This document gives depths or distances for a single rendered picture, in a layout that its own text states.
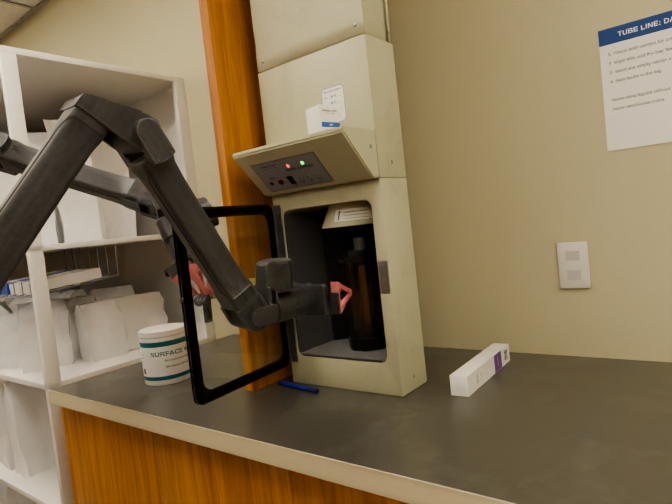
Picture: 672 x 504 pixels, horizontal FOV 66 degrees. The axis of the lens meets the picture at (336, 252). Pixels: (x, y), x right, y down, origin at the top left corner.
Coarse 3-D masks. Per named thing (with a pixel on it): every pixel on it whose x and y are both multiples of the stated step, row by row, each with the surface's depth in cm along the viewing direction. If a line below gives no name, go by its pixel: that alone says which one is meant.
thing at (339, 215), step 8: (328, 208) 125; (336, 208) 121; (344, 208) 120; (352, 208) 119; (360, 208) 119; (368, 208) 119; (328, 216) 123; (336, 216) 120; (344, 216) 119; (352, 216) 118; (360, 216) 118; (368, 216) 118; (328, 224) 122; (336, 224) 120; (344, 224) 119; (352, 224) 118; (360, 224) 118
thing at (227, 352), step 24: (240, 216) 118; (240, 240) 117; (264, 240) 124; (192, 264) 105; (240, 264) 117; (192, 288) 105; (216, 312) 110; (216, 336) 110; (240, 336) 115; (264, 336) 122; (216, 360) 109; (240, 360) 115; (264, 360) 122; (192, 384) 104; (216, 384) 109
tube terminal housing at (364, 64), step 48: (336, 48) 113; (384, 48) 114; (288, 96) 122; (384, 96) 113; (384, 144) 112; (336, 192) 117; (384, 192) 111; (384, 240) 111; (336, 384) 123; (384, 384) 115
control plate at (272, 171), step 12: (300, 156) 110; (312, 156) 109; (252, 168) 120; (264, 168) 118; (276, 168) 117; (288, 168) 115; (300, 168) 114; (312, 168) 112; (324, 168) 111; (264, 180) 122; (276, 180) 120; (288, 180) 119; (300, 180) 117; (312, 180) 115; (324, 180) 114
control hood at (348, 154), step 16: (336, 128) 101; (352, 128) 103; (272, 144) 112; (288, 144) 109; (304, 144) 107; (320, 144) 105; (336, 144) 104; (352, 144) 102; (368, 144) 107; (240, 160) 119; (256, 160) 117; (272, 160) 115; (320, 160) 109; (336, 160) 107; (352, 160) 106; (368, 160) 106; (256, 176) 122; (336, 176) 111; (352, 176) 110; (368, 176) 108; (272, 192) 125; (288, 192) 123
